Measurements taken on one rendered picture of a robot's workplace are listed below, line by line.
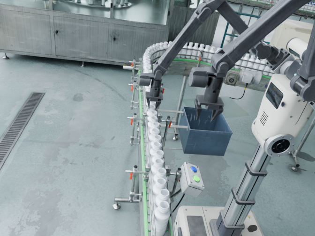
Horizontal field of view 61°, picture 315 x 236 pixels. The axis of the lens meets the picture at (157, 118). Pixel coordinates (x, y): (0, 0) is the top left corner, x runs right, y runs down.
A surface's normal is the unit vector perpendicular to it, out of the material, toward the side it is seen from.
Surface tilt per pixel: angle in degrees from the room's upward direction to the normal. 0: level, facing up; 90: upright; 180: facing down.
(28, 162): 0
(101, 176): 0
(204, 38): 90
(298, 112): 90
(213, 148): 90
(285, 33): 90
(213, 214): 0
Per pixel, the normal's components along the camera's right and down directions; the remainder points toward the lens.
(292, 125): 0.05, 0.69
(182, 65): 0.19, 0.55
